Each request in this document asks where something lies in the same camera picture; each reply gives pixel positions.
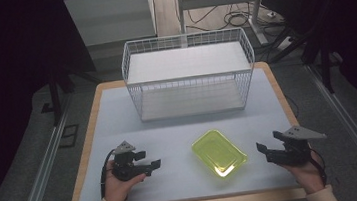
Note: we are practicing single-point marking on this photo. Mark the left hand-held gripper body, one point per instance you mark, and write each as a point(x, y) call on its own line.
point(125, 168)

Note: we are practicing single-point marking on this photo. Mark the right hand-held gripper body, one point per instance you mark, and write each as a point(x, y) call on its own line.
point(294, 153)

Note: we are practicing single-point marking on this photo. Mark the yellow-green plastic tray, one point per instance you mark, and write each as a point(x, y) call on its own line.
point(217, 151)

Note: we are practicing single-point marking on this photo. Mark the person's left hand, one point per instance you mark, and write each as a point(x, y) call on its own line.
point(117, 189)

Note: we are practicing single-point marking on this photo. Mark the person's right hand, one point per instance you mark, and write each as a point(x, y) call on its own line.
point(310, 173)

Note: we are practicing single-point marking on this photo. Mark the pale grey table mat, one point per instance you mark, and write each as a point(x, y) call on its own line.
point(175, 184)

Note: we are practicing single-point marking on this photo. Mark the black floor plate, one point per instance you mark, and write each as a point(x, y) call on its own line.
point(69, 136)

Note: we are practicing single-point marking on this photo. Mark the black stand legs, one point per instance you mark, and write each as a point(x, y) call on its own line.
point(325, 68)
point(55, 100)

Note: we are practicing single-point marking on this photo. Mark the white power strip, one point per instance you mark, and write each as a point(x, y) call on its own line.
point(284, 43)

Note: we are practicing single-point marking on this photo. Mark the dark curtain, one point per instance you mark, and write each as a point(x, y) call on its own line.
point(350, 28)
point(5, 65)

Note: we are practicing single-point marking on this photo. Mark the white cabinet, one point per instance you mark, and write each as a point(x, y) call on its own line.
point(114, 16)

